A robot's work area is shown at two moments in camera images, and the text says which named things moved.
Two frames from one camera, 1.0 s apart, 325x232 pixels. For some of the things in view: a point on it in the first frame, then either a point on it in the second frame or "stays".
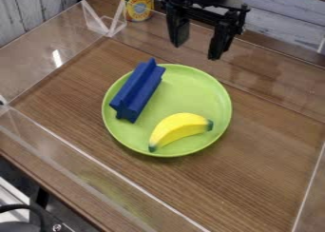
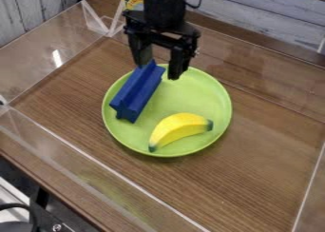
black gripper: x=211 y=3 -> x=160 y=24
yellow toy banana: x=175 y=126 stays
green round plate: x=189 y=90 stays
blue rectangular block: x=128 y=101 stays
